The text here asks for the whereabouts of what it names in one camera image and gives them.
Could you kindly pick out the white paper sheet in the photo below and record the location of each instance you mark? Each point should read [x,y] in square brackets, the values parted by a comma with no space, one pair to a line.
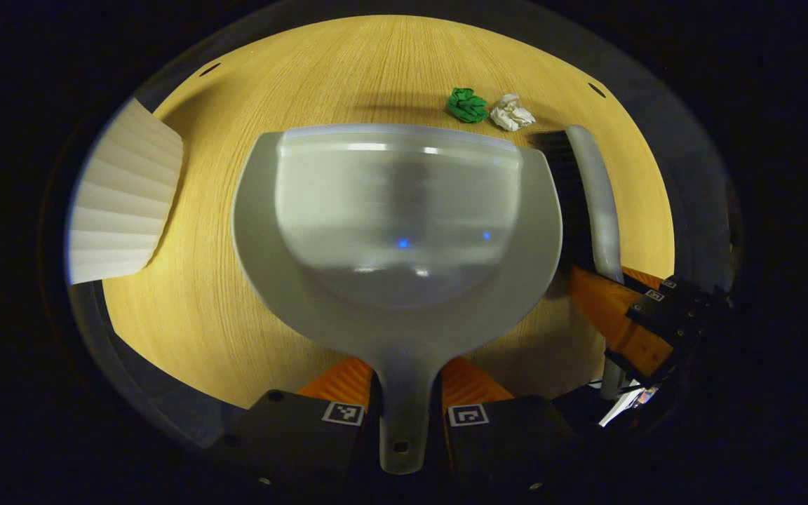
[621,414]

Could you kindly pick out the white paper ball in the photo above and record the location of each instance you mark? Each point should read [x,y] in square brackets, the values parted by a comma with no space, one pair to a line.
[511,113]

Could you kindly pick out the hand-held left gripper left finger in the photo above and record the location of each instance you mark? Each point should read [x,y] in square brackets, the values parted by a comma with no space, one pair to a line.
[292,435]

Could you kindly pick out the white plastic dustpan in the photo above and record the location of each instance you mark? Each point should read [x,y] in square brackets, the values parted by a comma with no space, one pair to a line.
[397,330]

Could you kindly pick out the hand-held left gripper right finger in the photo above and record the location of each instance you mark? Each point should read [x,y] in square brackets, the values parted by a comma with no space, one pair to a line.
[509,442]

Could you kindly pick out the green paper ball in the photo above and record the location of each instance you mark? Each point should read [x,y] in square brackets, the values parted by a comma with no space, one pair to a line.
[467,105]

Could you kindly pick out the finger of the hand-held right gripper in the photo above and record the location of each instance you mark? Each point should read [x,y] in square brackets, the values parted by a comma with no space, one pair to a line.
[656,319]
[646,280]

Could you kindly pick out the white ribbed garbage bin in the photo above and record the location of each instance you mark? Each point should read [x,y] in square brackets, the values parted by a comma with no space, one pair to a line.
[123,210]

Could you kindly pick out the small grey broom black bristles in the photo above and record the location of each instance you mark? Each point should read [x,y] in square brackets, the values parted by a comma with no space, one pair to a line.
[600,203]

